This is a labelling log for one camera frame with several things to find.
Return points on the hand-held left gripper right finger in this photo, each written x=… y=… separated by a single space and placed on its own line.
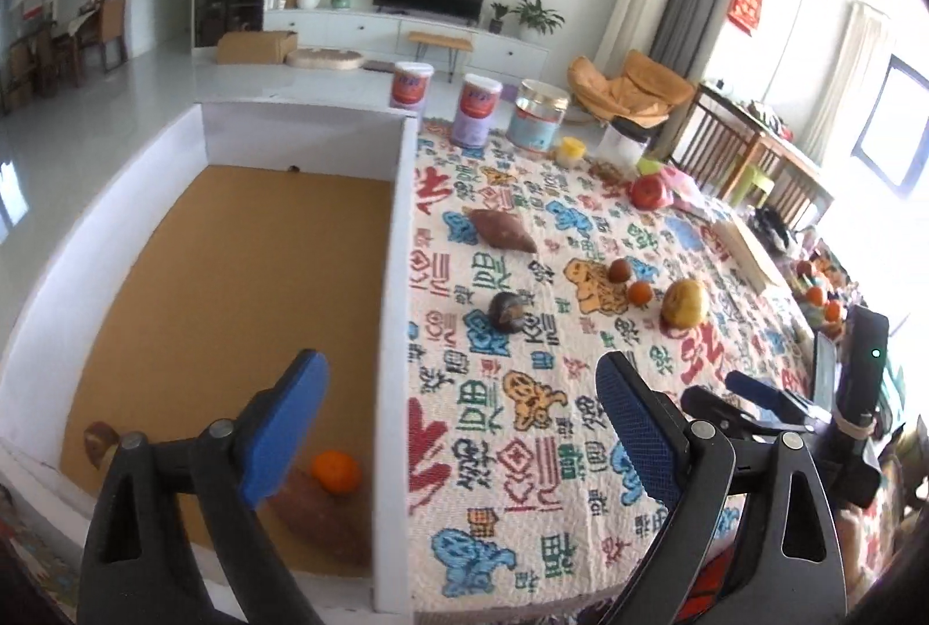
x=639 y=429

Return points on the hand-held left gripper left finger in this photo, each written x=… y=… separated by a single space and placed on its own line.
x=284 y=429

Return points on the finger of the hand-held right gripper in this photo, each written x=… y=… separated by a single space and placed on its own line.
x=755 y=390
x=715 y=408

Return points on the white box with cork bottom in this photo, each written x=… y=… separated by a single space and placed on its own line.
x=218 y=276

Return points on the red apple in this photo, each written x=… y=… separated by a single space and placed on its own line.
x=651 y=192

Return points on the bright orange tangerine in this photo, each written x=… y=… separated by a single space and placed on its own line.
x=336 y=472

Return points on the pile of colourful toys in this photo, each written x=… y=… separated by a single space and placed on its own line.
x=816 y=295

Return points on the large brown sweet potato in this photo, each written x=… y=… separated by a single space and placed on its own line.
x=319 y=529

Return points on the yellow potato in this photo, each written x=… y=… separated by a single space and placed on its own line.
x=685 y=304

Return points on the printed woven tablecloth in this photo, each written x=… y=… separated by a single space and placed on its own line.
x=508 y=451

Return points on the small dark orange tangerine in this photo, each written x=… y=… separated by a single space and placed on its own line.
x=640 y=293

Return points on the cream flat box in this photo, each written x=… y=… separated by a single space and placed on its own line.
x=751 y=251

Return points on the small red-brown chestnut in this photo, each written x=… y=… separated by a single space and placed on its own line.
x=619 y=270

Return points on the black bag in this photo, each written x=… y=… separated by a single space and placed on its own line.
x=773 y=229

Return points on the dark brown round taro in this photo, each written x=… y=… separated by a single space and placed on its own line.
x=508 y=311

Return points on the brown chestnut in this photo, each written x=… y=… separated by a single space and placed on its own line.
x=100 y=442

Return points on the green plastic stool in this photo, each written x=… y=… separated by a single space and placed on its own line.
x=751 y=182

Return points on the pink printed snack bag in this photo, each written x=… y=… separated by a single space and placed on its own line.
x=682 y=182

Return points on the wooden side table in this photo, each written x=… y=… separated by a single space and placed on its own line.
x=787 y=157

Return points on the pointed purple sweet potato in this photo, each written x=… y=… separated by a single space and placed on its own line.
x=504 y=229

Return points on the slatted wooden chair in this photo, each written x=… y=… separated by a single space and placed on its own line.
x=715 y=138

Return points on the clear jar black lid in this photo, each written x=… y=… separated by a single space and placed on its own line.
x=624 y=144

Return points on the small yellow lid jar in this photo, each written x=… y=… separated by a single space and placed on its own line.
x=570 y=150

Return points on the white sheer curtain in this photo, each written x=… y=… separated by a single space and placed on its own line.
x=849 y=73

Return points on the orange cushioned papasan chair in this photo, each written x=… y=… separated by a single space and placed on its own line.
x=639 y=88

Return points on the holographic canister gold rim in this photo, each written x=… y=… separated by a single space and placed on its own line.
x=537 y=120

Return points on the tall purple canister white lid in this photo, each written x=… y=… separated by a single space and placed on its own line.
x=476 y=113

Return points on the round beige floor cushion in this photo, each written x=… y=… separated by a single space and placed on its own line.
x=323 y=61

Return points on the brown cardboard box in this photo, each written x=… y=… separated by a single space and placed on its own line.
x=254 y=48

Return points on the white television cabinet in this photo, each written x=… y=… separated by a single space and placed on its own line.
x=348 y=29

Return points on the wooden bench with hairpin legs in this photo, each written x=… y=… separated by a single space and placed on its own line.
x=439 y=40

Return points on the large leafy plant white pot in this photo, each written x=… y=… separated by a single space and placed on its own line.
x=535 y=19

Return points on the small plant in black pot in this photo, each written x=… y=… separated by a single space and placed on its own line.
x=498 y=19

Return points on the dark wooden dining table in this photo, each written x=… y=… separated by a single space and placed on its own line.
x=29 y=51

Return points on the red wall hanging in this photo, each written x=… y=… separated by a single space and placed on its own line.
x=746 y=4

